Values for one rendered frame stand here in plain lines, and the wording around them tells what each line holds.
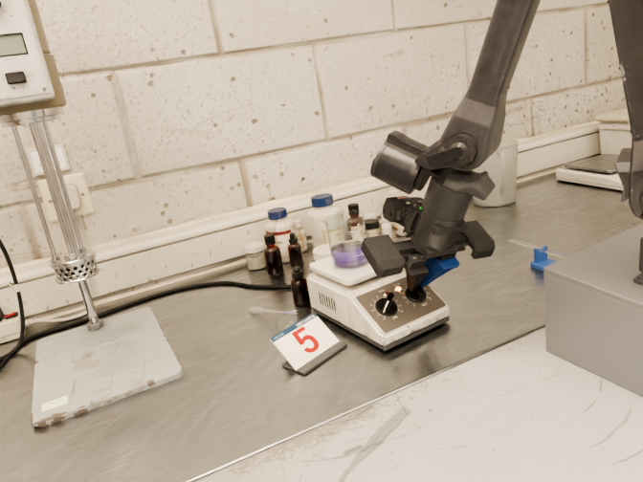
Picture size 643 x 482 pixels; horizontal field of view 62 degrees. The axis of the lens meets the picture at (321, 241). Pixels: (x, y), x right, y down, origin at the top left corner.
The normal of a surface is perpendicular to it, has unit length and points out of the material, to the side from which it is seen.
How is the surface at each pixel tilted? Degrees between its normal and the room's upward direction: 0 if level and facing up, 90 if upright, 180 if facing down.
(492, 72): 94
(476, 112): 67
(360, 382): 0
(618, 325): 90
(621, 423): 0
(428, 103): 90
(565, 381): 0
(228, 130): 90
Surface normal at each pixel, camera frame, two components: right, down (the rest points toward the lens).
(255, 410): -0.15, -0.94
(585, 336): -0.88, 0.26
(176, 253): 0.44, 0.21
